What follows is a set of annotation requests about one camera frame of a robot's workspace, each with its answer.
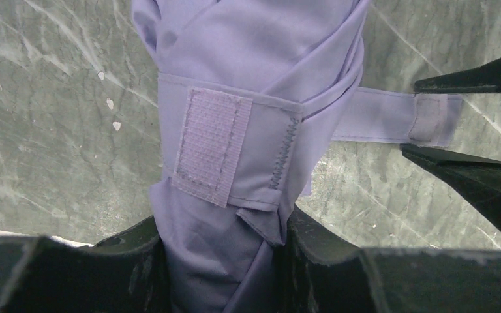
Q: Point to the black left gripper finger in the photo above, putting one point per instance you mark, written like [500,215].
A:
[123,273]
[320,272]
[476,179]

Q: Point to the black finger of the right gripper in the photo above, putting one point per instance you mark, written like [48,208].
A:
[483,79]

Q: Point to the lilac and black folding umbrella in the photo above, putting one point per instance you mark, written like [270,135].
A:
[250,95]

